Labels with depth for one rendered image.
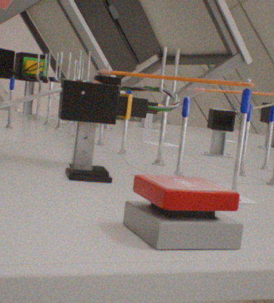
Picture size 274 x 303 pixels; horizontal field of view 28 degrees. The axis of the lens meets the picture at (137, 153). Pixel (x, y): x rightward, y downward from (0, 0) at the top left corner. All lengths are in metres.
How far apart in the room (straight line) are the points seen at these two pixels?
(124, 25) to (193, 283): 1.40
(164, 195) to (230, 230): 0.05
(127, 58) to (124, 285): 1.40
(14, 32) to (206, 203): 7.94
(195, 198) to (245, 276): 0.05
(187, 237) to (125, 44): 1.36
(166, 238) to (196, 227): 0.02
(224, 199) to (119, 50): 1.34
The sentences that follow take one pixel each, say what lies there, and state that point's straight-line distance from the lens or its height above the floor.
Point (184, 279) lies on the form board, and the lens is 0.29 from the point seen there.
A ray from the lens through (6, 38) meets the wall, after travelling 8.20.
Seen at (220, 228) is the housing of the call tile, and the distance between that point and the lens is 0.33.
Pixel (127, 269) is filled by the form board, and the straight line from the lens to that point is 0.28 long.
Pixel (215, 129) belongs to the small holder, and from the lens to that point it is 0.84.
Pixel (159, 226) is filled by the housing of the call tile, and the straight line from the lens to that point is 0.31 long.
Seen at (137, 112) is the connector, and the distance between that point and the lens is 0.57.
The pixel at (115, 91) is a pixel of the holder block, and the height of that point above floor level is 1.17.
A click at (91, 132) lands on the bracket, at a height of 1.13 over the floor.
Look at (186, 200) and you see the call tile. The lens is 0.32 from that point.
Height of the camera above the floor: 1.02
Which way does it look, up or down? 13 degrees up
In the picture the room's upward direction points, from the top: 56 degrees clockwise
